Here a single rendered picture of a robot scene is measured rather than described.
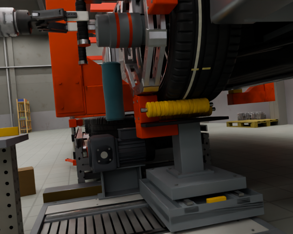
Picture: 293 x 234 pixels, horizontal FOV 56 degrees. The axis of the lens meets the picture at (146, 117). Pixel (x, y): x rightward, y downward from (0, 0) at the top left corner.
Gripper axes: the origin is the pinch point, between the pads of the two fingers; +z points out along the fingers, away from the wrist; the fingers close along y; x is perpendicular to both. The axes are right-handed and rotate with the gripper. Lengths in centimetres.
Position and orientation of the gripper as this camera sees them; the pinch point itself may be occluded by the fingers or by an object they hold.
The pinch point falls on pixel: (81, 21)
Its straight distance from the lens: 102.5
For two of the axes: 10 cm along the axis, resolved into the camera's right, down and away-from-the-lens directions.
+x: -0.9, -10.0, -0.1
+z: 9.7, -0.9, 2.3
